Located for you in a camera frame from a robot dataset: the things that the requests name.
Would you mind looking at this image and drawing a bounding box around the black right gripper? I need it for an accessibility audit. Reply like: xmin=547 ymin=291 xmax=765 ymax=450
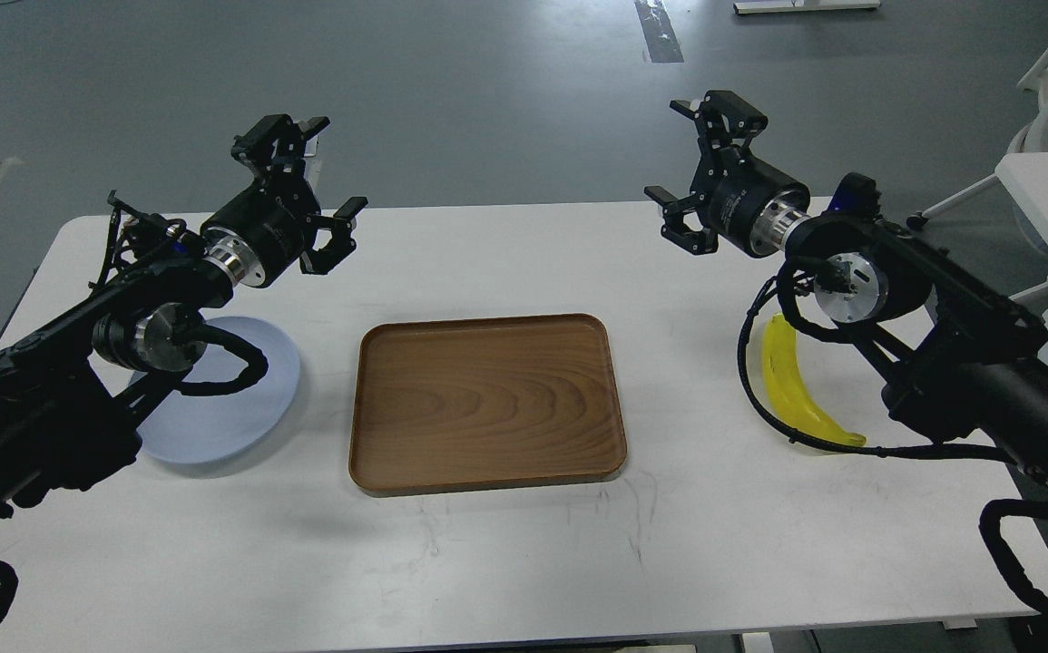
xmin=645 ymin=90 xmax=811 ymax=258

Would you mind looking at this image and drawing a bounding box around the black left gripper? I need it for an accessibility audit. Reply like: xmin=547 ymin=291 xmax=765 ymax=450
xmin=201 ymin=114 xmax=367 ymax=288

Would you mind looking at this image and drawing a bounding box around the yellow banana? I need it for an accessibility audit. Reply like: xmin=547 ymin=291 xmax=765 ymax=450
xmin=759 ymin=313 xmax=867 ymax=449

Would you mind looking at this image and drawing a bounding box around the light blue plate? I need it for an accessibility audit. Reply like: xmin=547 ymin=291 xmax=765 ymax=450
xmin=138 ymin=315 xmax=302 ymax=464

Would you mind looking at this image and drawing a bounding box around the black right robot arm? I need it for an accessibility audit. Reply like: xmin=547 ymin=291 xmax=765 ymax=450
xmin=645 ymin=90 xmax=1048 ymax=580

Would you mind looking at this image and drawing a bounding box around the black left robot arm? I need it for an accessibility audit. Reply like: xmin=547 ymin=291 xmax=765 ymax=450
xmin=0 ymin=114 xmax=367 ymax=518

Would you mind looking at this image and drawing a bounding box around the white table base far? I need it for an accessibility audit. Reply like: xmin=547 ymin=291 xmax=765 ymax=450
xmin=732 ymin=0 xmax=883 ymax=16

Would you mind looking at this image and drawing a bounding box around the brown wooden tray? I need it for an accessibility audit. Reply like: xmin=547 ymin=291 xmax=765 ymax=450
xmin=348 ymin=313 xmax=628 ymax=496

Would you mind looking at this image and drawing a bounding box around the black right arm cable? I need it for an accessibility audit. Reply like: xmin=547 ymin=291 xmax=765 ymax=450
xmin=738 ymin=273 xmax=1018 ymax=465

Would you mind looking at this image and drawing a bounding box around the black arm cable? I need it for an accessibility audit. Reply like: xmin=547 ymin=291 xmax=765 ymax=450
xmin=738 ymin=273 xmax=1018 ymax=465
xmin=170 ymin=322 xmax=269 ymax=398

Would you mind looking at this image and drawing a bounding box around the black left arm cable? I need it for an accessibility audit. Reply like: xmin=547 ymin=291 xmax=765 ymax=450
xmin=170 ymin=322 xmax=269 ymax=398

